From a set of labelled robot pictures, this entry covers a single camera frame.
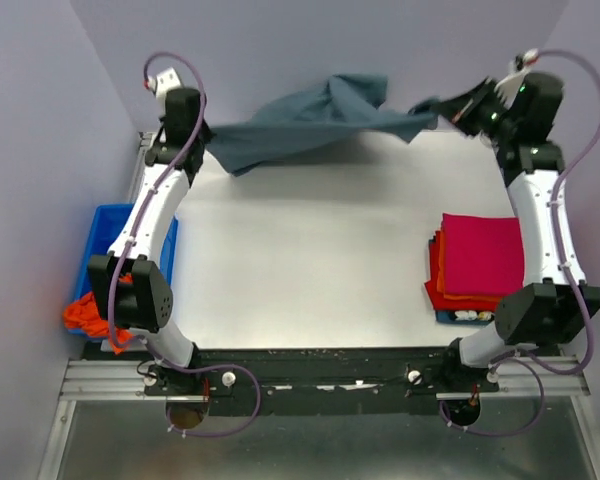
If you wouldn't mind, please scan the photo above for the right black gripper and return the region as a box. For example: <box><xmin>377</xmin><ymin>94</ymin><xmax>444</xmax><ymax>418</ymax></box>
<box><xmin>432</xmin><ymin>75</ymin><xmax>522</xmax><ymax>143</ymax></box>

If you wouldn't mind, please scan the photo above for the teal grey t-shirt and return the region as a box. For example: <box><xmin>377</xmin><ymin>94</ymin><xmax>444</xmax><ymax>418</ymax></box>
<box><xmin>207</xmin><ymin>74</ymin><xmax>438</xmax><ymax>176</ymax></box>

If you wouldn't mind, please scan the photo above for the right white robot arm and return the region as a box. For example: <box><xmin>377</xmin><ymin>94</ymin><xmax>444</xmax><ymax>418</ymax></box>
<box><xmin>432</xmin><ymin>72</ymin><xmax>600</xmax><ymax>392</ymax></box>

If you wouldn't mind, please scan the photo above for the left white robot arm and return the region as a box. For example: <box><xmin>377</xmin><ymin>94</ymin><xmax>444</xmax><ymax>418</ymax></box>
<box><xmin>87</xmin><ymin>87</ymin><xmax>211</xmax><ymax>395</ymax></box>

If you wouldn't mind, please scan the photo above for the folded magenta t-shirt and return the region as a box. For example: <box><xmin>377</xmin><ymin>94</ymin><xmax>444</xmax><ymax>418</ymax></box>
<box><xmin>440</xmin><ymin>213</ymin><xmax>524</xmax><ymax>299</ymax></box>

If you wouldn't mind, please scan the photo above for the blue plastic bin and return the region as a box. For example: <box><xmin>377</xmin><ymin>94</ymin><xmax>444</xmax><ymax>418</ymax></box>
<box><xmin>65</xmin><ymin>201</ymin><xmax>180</xmax><ymax>340</ymax></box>

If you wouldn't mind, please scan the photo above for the folded orange t-shirt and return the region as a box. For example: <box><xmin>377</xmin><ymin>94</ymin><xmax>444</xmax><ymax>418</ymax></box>
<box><xmin>425</xmin><ymin>230</ymin><xmax>502</xmax><ymax>310</ymax></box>

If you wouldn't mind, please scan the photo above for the folded red t-shirt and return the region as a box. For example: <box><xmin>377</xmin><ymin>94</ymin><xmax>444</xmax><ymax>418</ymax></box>
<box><xmin>424</xmin><ymin>235</ymin><xmax>499</xmax><ymax>312</ymax></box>

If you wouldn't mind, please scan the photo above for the folded navy patterned t-shirt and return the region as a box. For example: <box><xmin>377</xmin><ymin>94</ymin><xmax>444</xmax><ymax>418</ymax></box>
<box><xmin>435</xmin><ymin>310</ymin><xmax>495</xmax><ymax>327</ymax></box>

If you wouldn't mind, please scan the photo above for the crumpled orange t-shirt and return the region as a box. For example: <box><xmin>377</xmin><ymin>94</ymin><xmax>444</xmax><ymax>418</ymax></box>
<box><xmin>62</xmin><ymin>291</ymin><xmax>133</xmax><ymax>354</ymax></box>

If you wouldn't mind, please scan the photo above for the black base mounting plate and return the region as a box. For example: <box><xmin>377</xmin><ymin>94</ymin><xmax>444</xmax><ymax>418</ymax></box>
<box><xmin>144</xmin><ymin>347</ymin><xmax>498</xmax><ymax>417</ymax></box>

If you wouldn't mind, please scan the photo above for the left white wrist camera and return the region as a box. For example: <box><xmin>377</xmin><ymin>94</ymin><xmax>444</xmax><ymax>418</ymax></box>
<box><xmin>149</xmin><ymin>67</ymin><xmax>182</xmax><ymax>98</ymax></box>

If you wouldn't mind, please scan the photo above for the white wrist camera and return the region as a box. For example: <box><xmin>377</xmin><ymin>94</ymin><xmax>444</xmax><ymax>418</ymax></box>
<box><xmin>495</xmin><ymin>49</ymin><xmax>539</xmax><ymax>101</ymax></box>
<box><xmin>149</xmin><ymin>67</ymin><xmax>182</xmax><ymax>98</ymax></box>

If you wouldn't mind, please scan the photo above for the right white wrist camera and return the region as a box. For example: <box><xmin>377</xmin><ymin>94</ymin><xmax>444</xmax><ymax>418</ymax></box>
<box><xmin>495</xmin><ymin>49</ymin><xmax>539</xmax><ymax>101</ymax></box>

